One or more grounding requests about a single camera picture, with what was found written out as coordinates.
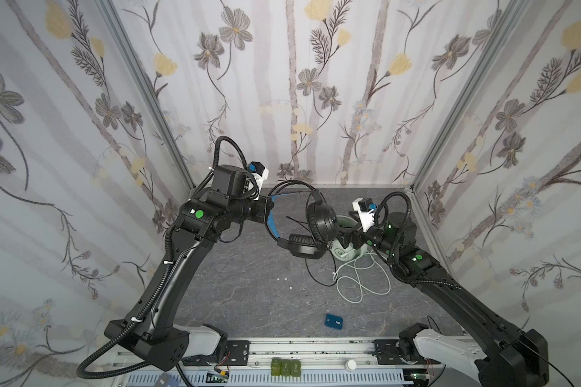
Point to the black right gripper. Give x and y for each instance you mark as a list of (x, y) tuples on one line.
[(360, 236)]

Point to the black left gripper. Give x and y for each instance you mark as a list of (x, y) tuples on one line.
[(266, 210)]

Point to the mint green headphones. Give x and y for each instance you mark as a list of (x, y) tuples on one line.
[(350, 261)]

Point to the black blue headphones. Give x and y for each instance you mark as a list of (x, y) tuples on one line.
[(322, 228)]

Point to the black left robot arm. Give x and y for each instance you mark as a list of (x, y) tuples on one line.
[(229, 194)]

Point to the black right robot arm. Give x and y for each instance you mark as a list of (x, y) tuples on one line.
[(502, 354)]

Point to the small blue block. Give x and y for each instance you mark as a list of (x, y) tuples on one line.
[(333, 321)]

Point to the white round cap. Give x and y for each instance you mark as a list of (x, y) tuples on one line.
[(351, 365)]

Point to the green terminal block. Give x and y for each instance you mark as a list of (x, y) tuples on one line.
[(285, 368)]

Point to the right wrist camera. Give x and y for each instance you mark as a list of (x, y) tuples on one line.
[(366, 209)]

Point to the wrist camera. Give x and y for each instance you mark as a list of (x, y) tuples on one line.
[(260, 173), (366, 209)]

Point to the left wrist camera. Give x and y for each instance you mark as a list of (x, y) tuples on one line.
[(260, 173)]

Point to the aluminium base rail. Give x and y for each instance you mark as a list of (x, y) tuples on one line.
[(323, 364)]

